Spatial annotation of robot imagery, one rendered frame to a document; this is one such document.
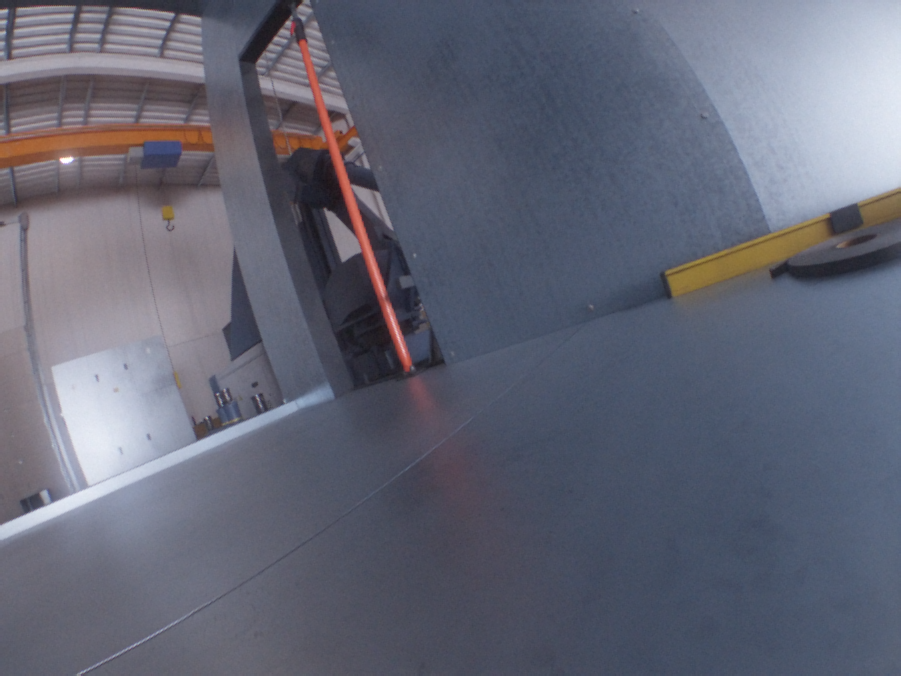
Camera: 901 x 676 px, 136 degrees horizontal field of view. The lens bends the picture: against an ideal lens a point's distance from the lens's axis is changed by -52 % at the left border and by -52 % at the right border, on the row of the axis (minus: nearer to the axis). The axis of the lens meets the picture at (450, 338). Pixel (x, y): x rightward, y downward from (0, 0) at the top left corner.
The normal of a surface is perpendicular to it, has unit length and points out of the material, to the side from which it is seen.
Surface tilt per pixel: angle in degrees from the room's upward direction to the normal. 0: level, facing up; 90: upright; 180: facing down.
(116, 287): 90
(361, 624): 0
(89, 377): 90
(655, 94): 90
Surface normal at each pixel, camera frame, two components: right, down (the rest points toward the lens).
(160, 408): 0.75, -0.27
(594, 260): -0.54, 0.24
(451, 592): -0.36, -0.93
